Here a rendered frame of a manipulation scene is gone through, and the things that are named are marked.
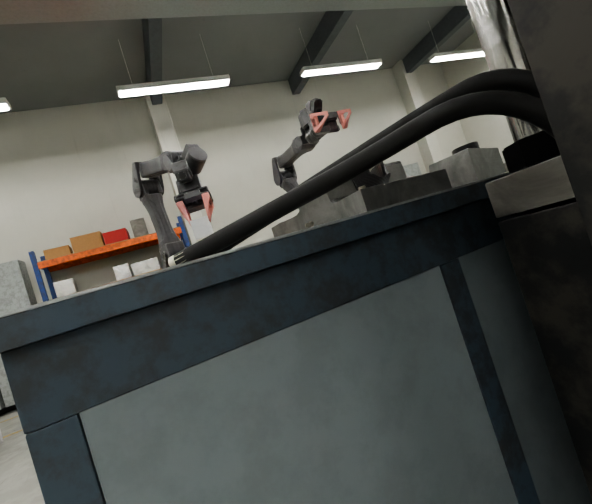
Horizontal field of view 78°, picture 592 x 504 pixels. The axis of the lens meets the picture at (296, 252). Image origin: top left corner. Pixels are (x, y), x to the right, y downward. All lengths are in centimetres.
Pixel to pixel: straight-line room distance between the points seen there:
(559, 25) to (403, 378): 49
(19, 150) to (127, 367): 676
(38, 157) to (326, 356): 672
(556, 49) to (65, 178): 674
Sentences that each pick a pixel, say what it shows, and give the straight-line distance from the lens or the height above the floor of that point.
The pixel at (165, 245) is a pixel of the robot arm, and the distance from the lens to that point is 133.
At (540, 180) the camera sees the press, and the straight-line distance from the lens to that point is 63.
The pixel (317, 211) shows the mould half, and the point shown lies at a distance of 93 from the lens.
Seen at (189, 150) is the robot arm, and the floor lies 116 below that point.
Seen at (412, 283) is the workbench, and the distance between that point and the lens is 66.
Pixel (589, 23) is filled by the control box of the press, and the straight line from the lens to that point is 40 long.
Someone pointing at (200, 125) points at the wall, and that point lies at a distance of 720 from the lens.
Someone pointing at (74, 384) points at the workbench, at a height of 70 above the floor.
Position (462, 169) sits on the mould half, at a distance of 114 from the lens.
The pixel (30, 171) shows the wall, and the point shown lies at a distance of 703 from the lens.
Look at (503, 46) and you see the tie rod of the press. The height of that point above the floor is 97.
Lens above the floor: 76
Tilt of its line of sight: 2 degrees up
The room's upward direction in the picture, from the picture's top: 18 degrees counter-clockwise
